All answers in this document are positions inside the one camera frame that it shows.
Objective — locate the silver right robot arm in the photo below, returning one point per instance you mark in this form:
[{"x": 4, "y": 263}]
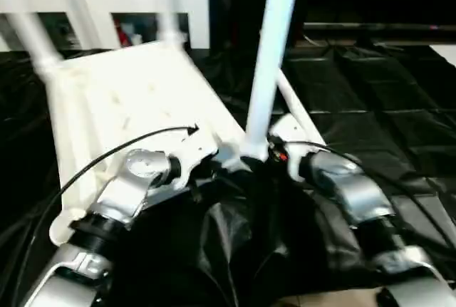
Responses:
[{"x": 356, "y": 193}]

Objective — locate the white flat sheet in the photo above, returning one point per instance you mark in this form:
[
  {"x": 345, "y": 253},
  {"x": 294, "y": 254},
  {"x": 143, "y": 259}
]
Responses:
[{"x": 445, "y": 52}]

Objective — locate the white glass-door cabinet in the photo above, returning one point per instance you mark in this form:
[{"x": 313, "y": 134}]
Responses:
[{"x": 107, "y": 4}]

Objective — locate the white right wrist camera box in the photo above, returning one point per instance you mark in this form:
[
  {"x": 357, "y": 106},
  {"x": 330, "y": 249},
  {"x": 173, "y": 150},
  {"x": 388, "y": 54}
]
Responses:
[{"x": 286, "y": 136}]

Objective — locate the black low cabinet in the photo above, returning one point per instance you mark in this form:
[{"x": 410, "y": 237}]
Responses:
[{"x": 356, "y": 1}]

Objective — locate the white plastic table top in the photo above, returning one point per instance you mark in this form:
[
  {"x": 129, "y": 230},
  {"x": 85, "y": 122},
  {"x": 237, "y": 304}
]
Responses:
[{"x": 135, "y": 100}]

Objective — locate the black table mat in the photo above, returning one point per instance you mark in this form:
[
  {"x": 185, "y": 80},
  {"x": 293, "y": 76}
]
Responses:
[{"x": 228, "y": 250}]

